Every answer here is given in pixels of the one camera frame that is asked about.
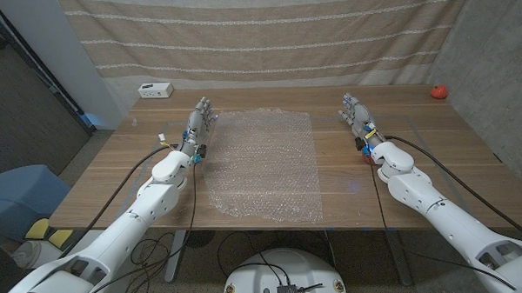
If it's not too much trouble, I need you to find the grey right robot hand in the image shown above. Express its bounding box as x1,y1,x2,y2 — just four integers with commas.
337,91,386,152

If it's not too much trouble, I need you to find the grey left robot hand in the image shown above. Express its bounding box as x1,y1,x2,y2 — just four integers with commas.
177,95,221,156

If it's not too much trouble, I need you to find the clear bubble wrap sheet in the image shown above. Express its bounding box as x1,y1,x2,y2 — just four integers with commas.
200,105,325,227

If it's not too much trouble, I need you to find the white power strip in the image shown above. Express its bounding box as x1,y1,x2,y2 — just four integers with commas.
137,82,175,100

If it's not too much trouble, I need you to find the orange ball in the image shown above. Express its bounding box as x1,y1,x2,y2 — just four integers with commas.
430,83,449,101

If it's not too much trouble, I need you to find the beige striped backdrop cloth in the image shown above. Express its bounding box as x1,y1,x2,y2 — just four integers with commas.
57,0,480,97

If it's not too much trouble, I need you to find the grey table leg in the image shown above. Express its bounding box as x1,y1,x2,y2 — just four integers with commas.
162,230,189,283
383,229,414,288

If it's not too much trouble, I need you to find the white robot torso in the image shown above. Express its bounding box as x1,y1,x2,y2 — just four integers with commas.
219,245,350,293

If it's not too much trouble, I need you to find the yellow pad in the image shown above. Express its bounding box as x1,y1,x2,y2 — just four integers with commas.
48,229,75,250
24,217,51,241

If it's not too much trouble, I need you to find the blue chair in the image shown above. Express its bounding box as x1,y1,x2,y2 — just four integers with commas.
0,163,73,242

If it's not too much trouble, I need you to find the white sneaker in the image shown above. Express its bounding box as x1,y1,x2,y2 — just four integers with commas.
10,239,44,270

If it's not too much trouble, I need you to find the dark trouser leg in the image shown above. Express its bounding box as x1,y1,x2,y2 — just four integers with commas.
0,228,35,293

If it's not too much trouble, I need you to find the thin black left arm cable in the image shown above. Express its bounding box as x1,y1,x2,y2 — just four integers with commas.
81,161,203,293

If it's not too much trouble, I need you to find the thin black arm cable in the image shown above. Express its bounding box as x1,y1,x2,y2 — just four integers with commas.
81,161,203,293
369,156,518,293

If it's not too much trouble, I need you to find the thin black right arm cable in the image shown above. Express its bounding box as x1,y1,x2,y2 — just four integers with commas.
369,156,518,293

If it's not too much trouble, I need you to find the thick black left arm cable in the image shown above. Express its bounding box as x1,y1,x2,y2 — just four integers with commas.
54,143,183,259

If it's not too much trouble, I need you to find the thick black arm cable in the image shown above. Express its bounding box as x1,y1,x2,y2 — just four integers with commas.
54,143,183,259
385,130,522,250

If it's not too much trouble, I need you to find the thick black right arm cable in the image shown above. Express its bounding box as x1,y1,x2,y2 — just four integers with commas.
385,130,522,250

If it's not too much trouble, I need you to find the black door frame strip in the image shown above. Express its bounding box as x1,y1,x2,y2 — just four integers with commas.
0,0,97,139

